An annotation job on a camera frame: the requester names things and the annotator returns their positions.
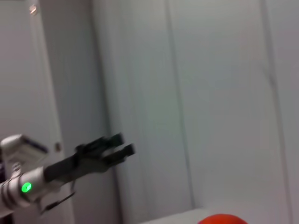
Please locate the orange toy pear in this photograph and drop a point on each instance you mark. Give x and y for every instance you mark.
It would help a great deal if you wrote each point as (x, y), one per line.
(222, 219)

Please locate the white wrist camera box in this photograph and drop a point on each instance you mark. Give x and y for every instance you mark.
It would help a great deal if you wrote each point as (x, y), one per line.
(22, 147)

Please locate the small metal door latch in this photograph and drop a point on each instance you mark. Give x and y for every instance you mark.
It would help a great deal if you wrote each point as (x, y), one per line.
(57, 146)

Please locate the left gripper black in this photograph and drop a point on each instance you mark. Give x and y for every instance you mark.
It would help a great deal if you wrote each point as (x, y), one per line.
(77, 165)

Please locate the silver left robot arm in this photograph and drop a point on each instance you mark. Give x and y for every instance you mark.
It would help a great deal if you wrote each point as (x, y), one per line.
(14, 191)

